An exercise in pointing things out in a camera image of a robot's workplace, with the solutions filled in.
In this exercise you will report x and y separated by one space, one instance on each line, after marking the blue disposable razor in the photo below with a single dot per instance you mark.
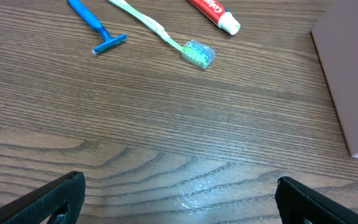
96 25

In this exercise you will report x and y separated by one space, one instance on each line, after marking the green white toothbrush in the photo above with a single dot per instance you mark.
193 51

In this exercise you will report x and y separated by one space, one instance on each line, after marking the red green toothpaste tube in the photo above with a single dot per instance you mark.
221 17

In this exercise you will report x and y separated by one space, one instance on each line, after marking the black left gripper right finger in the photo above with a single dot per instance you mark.
299 204

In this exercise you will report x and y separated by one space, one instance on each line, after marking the white cardboard box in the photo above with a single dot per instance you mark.
335 37

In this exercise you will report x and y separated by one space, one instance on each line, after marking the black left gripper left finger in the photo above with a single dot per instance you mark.
59 201

